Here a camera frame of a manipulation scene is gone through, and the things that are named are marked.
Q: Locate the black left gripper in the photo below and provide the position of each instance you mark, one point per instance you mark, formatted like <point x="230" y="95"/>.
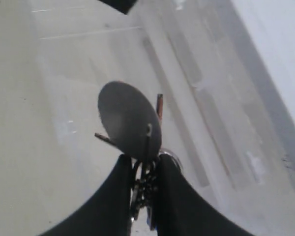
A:
<point x="123" y="6"/>

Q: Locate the key bunch with blue tag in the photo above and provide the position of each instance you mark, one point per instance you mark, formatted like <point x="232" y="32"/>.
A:
<point x="133" y="126"/>

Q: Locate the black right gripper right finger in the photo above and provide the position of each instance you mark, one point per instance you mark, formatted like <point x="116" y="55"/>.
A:
<point x="181" y="211"/>

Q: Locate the white plastic drawer cabinet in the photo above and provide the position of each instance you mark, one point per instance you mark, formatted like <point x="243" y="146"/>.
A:
<point x="214" y="118"/>

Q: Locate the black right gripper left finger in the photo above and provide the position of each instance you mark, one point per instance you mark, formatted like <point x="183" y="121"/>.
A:
<point x="106" y="213"/>

